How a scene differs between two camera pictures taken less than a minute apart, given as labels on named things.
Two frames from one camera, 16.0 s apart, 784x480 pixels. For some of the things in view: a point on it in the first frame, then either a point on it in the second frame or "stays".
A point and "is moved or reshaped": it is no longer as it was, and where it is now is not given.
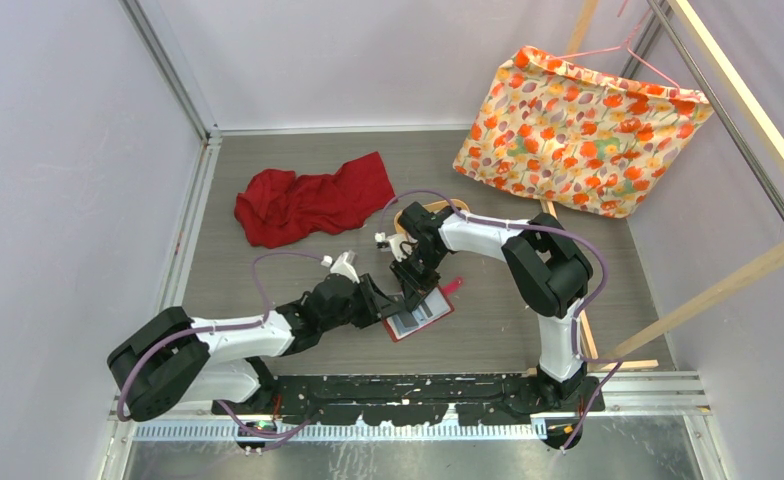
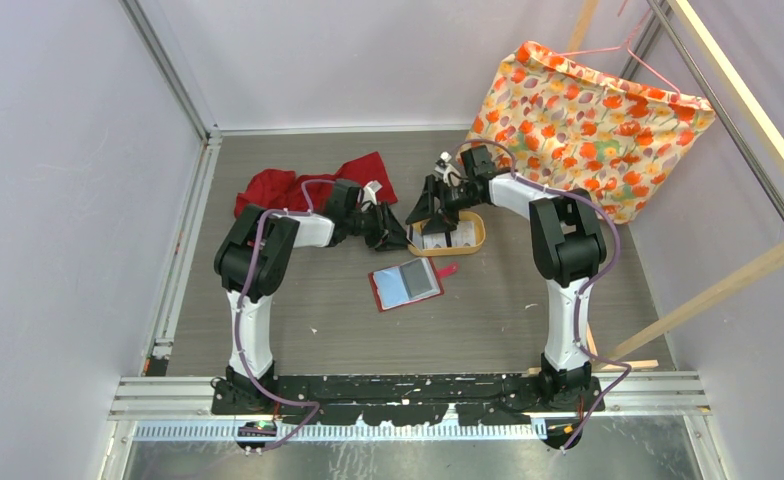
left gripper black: [378, 305] → [389, 234]
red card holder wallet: [434, 308] is moved or reshaped
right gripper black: [415, 288] → [444, 219]
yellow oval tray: [459, 204] is moved or reshaped
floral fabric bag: [561, 130] stays
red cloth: [278, 208] stays
